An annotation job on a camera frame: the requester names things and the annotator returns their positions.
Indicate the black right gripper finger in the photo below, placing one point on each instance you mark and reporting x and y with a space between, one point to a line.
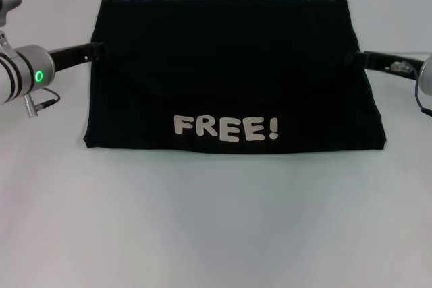
357 58

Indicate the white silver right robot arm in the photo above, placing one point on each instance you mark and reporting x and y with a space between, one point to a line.
427 75

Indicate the black shirt with FREE print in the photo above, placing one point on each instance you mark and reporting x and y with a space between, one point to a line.
219 65

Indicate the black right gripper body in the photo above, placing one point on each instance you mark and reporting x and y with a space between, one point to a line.
388 65

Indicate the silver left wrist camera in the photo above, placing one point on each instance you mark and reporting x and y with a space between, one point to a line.
8 1

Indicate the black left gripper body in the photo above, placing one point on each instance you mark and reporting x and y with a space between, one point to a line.
71 55

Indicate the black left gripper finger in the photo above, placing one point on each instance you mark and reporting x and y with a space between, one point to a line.
98 49

